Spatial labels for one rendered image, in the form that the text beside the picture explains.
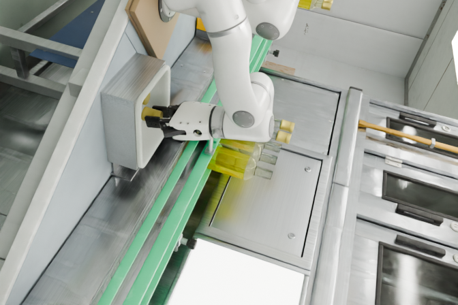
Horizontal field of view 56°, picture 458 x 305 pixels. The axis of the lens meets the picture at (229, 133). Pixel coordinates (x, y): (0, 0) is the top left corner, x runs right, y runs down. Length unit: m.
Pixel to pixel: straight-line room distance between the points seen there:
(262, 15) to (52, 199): 0.60
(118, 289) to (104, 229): 0.15
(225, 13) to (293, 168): 0.79
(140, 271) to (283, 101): 1.03
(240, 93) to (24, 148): 0.92
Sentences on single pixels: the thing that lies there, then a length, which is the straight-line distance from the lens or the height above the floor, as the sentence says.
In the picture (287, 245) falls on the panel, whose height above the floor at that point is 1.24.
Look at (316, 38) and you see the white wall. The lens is 7.77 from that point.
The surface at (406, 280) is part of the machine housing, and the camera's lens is 1.42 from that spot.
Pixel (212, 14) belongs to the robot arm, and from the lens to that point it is 0.83.
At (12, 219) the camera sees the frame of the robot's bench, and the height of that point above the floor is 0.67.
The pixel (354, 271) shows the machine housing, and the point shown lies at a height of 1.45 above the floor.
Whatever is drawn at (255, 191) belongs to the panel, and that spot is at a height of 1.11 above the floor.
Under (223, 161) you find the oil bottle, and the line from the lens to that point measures 1.25.
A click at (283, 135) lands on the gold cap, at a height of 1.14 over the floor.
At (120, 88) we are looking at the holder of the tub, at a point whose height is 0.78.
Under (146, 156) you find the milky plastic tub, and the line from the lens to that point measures 1.11.
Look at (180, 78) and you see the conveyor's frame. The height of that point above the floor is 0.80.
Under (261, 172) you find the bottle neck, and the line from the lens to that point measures 1.26.
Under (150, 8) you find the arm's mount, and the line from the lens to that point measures 1.06.
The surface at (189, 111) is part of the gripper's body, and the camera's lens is 1.02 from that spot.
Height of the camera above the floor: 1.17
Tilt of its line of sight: 8 degrees down
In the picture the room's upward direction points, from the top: 107 degrees clockwise
